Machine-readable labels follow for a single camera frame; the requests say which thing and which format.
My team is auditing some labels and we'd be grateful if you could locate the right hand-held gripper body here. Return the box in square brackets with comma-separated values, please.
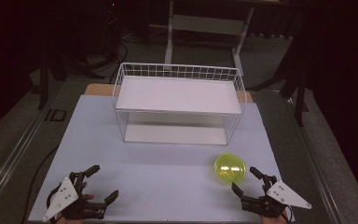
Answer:
[241, 175, 313, 219]

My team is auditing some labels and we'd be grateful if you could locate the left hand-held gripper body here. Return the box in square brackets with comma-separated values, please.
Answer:
[42, 171, 107, 223]

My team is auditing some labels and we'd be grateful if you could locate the yellow-green translucent bowl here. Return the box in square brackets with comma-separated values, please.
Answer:
[213, 151, 247, 186]

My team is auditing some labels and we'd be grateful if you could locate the white wire shelf rack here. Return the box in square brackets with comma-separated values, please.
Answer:
[112, 62, 248, 147]

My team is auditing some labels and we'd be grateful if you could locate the person's left hand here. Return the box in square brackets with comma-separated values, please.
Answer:
[55, 193, 95, 224]

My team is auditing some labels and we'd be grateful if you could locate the person's right hand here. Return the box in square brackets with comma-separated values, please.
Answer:
[260, 214, 289, 224]

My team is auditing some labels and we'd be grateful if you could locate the white table cover sheet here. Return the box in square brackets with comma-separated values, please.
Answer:
[27, 94, 296, 223]

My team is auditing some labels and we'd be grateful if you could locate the black stand leg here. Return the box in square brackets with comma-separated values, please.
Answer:
[247, 46, 310, 127]
[36, 50, 68, 110]

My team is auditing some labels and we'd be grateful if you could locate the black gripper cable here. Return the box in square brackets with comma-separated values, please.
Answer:
[45, 182, 62, 210]
[280, 204, 294, 224]

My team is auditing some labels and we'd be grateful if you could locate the thin black floor cable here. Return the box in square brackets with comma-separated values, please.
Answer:
[21, 145, 60, 224]

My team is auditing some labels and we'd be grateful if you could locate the metal floor rail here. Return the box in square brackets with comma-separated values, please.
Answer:
[282, 92, 348, 224]
[0, 88, 64, 216]

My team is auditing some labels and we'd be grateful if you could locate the black rectangular floor bracket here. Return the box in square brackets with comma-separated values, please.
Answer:
[44, 108, 68, 122]

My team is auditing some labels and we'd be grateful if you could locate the black floor cable bundle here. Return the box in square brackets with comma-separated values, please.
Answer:
[83, 36, 130, 85]

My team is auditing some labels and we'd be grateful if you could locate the white metal table frame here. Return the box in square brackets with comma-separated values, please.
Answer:
[163, 0, 256, 76]

